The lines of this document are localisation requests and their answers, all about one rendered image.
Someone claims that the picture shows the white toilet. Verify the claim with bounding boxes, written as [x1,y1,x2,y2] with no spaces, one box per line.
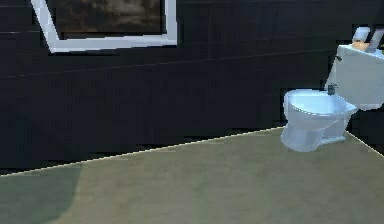
[280,44,384,153]

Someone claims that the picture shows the white framed window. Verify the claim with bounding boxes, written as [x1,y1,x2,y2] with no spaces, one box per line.
[30,0,179,54]

